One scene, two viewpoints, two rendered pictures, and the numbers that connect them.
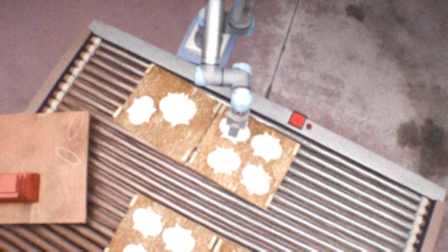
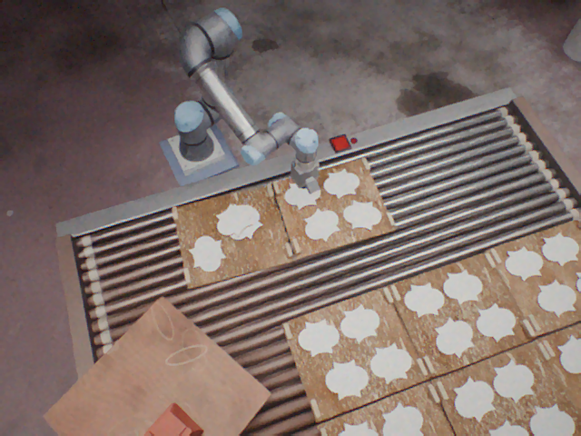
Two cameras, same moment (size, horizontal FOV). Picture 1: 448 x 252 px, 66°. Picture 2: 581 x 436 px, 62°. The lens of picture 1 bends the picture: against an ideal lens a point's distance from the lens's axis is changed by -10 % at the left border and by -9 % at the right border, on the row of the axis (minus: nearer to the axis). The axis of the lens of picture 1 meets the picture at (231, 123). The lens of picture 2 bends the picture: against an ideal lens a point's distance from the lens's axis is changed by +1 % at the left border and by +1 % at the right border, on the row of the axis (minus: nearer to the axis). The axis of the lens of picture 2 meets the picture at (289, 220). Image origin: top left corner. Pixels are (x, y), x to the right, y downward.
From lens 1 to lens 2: 0.63 m
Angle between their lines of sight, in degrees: 16
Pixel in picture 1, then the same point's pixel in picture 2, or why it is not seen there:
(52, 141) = (153, 361)
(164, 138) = (253, 256)
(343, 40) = (279, 78)
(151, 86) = (192, 226)
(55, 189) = (208, 398)
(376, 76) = (337, 82)
